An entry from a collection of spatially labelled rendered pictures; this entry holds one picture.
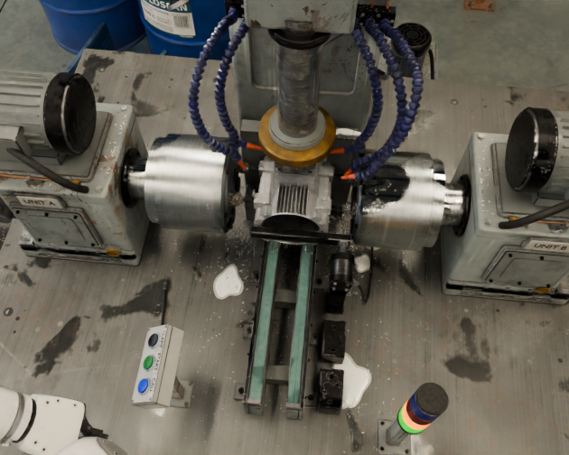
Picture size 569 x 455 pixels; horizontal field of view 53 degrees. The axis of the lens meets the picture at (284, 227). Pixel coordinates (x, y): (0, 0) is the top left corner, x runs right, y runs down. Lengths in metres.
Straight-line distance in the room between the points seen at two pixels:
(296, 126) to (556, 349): 0.93
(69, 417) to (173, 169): 0.60
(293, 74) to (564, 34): 2.78
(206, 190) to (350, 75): 0.46
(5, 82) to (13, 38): 2.34
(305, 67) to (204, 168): 0.39
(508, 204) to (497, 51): 2.21
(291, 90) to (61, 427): 0.76
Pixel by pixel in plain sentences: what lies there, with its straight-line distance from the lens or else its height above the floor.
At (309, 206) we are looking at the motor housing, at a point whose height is 1.08.
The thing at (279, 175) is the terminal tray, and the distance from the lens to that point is 1.38.
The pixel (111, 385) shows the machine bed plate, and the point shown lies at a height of 0.80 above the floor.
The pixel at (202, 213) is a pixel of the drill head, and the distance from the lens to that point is 1.40.
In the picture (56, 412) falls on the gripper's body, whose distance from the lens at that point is 1.13.
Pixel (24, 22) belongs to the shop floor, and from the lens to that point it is 3.81.
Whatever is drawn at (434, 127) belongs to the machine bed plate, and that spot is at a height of 0.80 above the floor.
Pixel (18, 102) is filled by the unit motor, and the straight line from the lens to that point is 1.37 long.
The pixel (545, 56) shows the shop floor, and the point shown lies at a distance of 3.60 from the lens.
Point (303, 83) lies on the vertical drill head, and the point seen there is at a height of 1.44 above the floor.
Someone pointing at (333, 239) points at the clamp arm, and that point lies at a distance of 1.42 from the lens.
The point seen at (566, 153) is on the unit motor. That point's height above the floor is 1.34.
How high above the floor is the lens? 2.27
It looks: 60 degrees down
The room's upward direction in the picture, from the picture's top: straight up
